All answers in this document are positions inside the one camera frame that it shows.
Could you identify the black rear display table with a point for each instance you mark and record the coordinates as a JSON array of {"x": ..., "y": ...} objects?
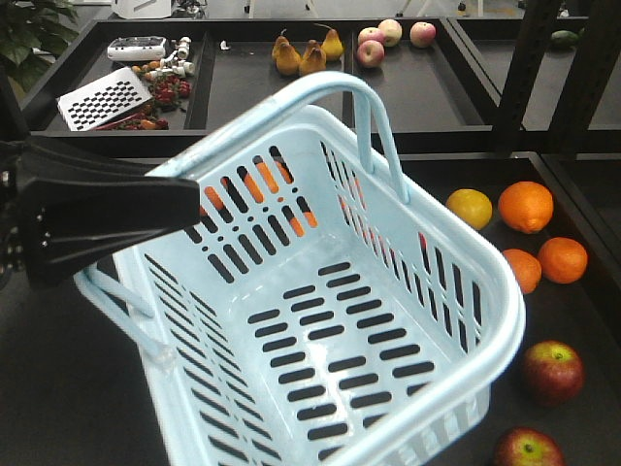
[{"x": 445, "y": 98}]

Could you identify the dark red apple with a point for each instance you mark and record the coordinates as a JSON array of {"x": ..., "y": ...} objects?
[
  {"x": 552, "y": 372},
  {"x": 527, "y": 446}
]

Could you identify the potted green plant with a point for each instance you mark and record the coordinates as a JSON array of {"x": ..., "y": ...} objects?
[{"x": 27, "y": 26}]

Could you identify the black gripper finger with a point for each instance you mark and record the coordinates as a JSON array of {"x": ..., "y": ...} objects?
[
  {"x": 51, "y": 159},
  {"x": 63, "y": 226}
]

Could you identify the black wood produce display table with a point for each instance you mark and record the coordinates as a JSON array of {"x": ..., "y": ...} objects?
[{"x": 73, "y": 391}]

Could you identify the yellow citrus fruit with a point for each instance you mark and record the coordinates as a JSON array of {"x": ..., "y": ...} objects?
[{"x": 472, "y": 206}]

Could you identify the checkerboard calibration board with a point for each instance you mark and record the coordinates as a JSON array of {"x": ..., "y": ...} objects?
[{"x": 103, "y": 100}]

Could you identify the orange fruit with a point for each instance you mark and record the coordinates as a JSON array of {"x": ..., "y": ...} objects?
[
  {"x": 563, "y": 260},
  {"x": 526, "y": 206},
  {"x": 526, "y": 269}
]

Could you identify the light blue plastic basket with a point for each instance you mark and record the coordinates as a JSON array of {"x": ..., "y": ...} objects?
[{"x": 325, "y": 309}]

